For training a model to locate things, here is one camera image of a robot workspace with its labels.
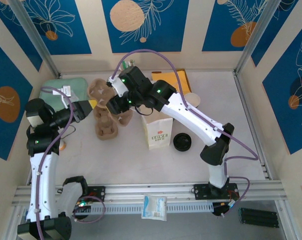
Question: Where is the white paper takeout bag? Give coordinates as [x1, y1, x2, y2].
[140, 113, 173, 151]

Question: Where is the brown white paper cup stack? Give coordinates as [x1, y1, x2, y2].
[184, 92, 201, 109]

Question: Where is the green plastic container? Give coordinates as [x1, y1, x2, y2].
[39, 77, 89, 111]

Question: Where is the yellow napkin stack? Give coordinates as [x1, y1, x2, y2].
[151, 70, 191, 93]

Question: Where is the brown cardboard napkin tray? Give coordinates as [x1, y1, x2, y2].
[151, 68, 193, 94]

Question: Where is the black cup lid stack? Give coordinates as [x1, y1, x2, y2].
[172, 132, 193, 152]

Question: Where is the white blue plastic packet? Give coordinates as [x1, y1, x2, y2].
[141, 194, 168, 222]

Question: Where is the black ribbed block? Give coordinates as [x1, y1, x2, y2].
[239, 207, 280, 229]

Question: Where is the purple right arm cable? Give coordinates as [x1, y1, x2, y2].
[113, 49, 259, 219]

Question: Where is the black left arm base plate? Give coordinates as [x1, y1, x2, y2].
[60, 185, 106, 203]

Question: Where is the aluminium frame post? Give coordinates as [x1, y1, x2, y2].
[233, 0, 283, 77]
[8, 0, 62, 79]

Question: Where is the aluminium front rail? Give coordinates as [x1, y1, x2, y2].
[12, 180, 288, 207]

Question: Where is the grey slotted cable duct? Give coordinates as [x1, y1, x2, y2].
[72, 202, 214, 216]

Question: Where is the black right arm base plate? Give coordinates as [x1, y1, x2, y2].
[192, 183, 240, 201]

